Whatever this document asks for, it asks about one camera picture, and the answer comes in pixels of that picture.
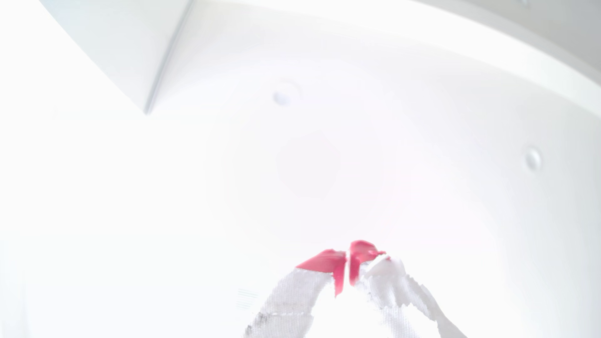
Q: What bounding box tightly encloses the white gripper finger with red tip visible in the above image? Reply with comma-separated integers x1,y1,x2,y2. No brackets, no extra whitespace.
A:
244,249,347,338
349,240,466,338

